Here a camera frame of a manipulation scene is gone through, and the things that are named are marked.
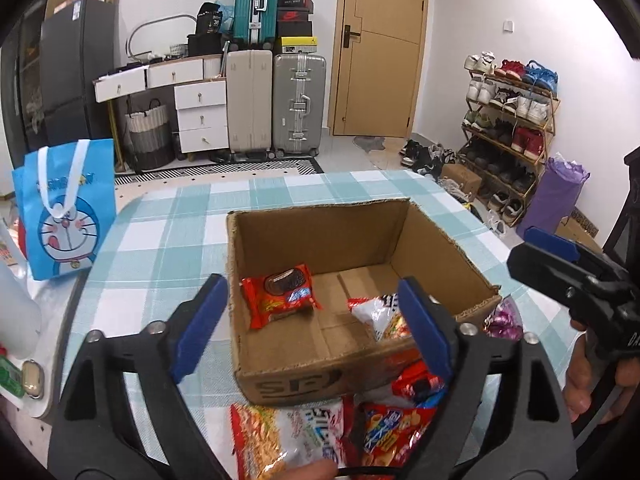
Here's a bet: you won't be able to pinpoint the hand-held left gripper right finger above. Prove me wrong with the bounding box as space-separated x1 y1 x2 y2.
395 276 578 480

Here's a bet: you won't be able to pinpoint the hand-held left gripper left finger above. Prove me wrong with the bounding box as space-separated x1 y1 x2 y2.
47 274 236 480

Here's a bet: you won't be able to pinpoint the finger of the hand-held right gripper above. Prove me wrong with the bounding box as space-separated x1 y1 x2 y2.
523 226 627 287
506 242 622 307

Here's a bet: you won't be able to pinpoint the red blue cookie packet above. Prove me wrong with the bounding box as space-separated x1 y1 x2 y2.
390 360 448 407

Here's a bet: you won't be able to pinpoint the red cone snack packet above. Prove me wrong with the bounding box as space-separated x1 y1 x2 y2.
357 400 442 480

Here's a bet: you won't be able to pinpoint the white orange snack packet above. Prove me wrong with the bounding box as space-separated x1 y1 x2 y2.
230 395 359 480

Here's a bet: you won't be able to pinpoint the person's right hand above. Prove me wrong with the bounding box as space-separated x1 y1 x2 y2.
564 320 640 425

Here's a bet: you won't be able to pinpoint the person's left hand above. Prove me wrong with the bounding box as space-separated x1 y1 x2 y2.
272 459 342 480

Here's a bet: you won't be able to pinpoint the printed flat cardboard box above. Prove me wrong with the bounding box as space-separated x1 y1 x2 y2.
554 209 602 252

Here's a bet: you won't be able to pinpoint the purple bag bin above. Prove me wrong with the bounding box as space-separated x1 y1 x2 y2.
516 156 592 242

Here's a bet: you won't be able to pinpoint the white clear snack packet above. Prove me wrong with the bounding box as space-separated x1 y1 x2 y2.
347 294 417 344

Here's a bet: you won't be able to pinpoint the purple snack packet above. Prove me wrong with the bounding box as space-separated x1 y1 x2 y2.
482 296 525 344

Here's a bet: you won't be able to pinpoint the red chocolate cookie packet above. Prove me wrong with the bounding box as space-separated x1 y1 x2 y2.
241 263 324 331

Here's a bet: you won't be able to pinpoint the small floor cardboard box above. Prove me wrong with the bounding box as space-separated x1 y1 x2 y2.
439 163 484 202

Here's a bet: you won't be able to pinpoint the gold shoe rack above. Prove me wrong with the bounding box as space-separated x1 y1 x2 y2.
457 60 562 227

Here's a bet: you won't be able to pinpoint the rows of racked shoes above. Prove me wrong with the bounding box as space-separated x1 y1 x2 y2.
459 51 560 218

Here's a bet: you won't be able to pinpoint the pile of floor shoes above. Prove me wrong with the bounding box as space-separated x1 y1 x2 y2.
399 139 459 182

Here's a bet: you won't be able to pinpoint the black white striped rug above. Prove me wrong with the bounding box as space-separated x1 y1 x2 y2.
114 156 326 187

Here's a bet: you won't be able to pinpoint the beige oval case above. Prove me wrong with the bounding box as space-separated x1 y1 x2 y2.
22 359 47 401

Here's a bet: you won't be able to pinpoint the blue cartoon tote bag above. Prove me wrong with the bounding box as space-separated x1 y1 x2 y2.
12 138 119 281

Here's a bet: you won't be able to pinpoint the grey floor mat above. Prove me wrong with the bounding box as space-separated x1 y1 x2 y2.
352 135 387 154

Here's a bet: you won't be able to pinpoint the green packet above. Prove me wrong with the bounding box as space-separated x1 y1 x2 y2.
0 354 26 402

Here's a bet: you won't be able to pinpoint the woven laundry basket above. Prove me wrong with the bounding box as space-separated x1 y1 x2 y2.
124 100 176 172

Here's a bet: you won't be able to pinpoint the white drawer dresser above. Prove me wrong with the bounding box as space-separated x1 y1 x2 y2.
92 55 232 157

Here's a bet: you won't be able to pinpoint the beige suitcase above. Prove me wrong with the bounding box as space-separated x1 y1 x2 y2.
226 50 275 156

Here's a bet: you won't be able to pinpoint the wooden door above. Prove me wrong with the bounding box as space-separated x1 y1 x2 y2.
332 0 430 139

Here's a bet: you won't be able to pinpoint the silver suitcase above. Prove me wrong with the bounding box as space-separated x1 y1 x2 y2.
272 53 327 157

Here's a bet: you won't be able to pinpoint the dark grey refrigerator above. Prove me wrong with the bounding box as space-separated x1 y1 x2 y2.
40 0 122 157

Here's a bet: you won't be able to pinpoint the dark glass cabinet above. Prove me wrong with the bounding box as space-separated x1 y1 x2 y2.
0 0 52 166

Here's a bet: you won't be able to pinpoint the black bag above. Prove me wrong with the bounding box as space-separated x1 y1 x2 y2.
196 2 226 37

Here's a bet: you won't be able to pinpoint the blue plastic bag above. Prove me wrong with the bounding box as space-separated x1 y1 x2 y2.
215 0 237 32

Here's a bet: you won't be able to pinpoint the teal suitcase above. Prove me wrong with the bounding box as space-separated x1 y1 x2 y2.
234 0 281 47

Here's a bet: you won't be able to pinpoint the oval metal mirror frame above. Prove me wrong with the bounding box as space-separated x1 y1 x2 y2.
126 14 199 64

